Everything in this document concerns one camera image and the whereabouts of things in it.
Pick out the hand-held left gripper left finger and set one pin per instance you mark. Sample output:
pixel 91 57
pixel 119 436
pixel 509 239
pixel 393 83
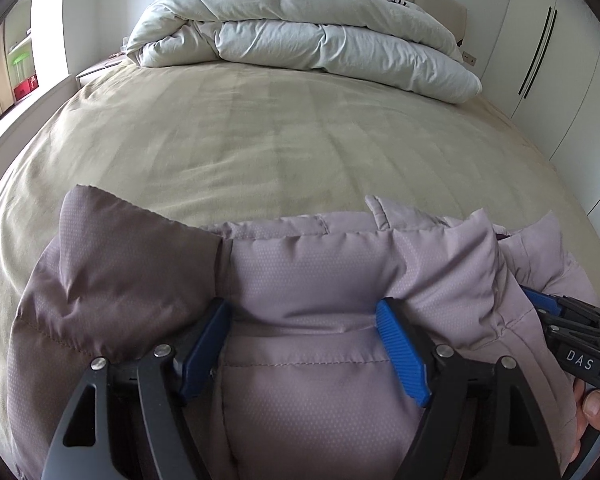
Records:
pixel 202 355

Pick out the green plastic container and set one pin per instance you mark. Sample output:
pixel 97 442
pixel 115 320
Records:
pixel 20 57

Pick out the white folded duvet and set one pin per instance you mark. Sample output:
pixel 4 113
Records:
pixel 305 35

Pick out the wall socket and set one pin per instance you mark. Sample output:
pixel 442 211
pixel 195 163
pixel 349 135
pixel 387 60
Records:
pixel 470 58

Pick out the white nightstand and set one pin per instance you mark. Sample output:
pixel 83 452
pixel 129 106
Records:
pixel 92 75

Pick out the white wardrobe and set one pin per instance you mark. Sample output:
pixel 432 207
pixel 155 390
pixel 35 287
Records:
pixel 555 35

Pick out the mauve padded jacket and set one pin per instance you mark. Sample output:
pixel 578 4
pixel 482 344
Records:
pixel 305 285

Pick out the bed with beige sheet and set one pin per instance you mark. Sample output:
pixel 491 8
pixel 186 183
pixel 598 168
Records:
pixel 280 135

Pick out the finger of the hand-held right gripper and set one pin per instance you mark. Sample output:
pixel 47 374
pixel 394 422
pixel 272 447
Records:
pixel 570 330
pixel 542 300

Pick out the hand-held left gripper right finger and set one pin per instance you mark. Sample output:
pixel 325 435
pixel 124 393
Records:
pixel 400 355

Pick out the person's right hand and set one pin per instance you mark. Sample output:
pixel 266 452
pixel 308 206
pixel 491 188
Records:
pixel 597 405

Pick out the white wall shelf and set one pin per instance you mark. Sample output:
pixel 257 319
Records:
pixel 22 35

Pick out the red box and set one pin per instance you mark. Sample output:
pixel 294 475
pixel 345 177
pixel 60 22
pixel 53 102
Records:
pixel 24 87

